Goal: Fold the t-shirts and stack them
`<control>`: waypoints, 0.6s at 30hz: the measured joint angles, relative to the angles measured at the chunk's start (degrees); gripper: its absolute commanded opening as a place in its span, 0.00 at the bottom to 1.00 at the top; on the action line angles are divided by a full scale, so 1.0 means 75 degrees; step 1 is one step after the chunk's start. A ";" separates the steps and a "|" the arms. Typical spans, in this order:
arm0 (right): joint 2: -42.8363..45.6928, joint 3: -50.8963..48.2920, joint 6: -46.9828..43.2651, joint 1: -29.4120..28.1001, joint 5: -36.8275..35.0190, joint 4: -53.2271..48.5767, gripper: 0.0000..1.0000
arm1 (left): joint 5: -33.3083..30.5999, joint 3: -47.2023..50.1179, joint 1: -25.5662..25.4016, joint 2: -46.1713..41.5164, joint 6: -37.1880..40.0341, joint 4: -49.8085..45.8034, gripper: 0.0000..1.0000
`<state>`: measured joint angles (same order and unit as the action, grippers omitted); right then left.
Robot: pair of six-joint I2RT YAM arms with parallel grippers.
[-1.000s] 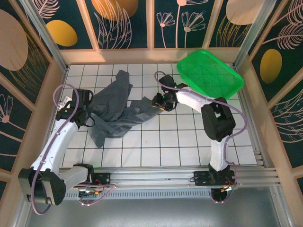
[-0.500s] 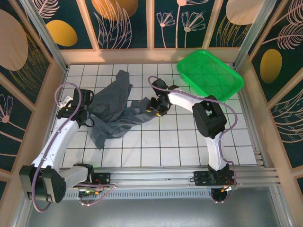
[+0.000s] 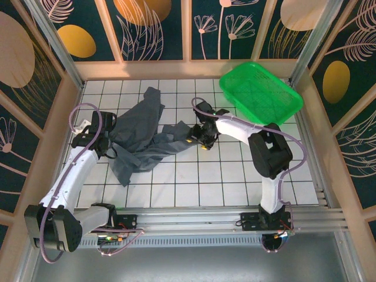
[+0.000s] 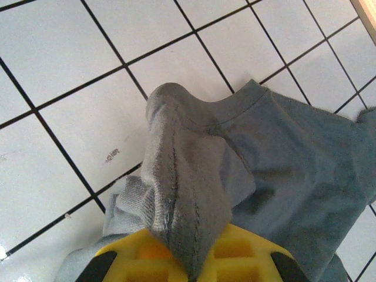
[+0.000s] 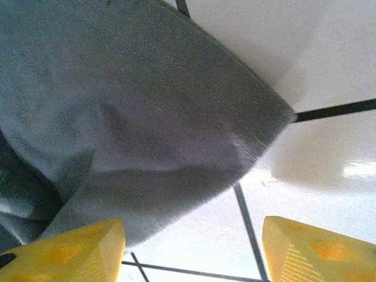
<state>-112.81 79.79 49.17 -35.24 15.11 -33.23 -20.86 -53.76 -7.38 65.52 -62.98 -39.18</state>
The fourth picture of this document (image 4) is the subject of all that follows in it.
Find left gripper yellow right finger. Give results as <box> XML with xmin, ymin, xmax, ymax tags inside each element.
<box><xmin>199</xmin><ymin>224</ymin><xmax>310</xmax><ymax>282</ymax></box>

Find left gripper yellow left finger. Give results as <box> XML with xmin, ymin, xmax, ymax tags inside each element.
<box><xmin>78</xmin><ymin>229</ymin><xmax>191</xmax><ymax>282</ymax></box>

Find grey t-shirt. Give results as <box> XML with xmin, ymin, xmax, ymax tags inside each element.
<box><xmin>54</xmin><ymin>79</ymin><xmax>376</xmax><ymax>282</ymax></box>

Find wooden table border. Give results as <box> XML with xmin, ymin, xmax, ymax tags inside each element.
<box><xmin>351</xmin><ymin>0</ymin><xmax>376</xmax><ymax>45</ymax></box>

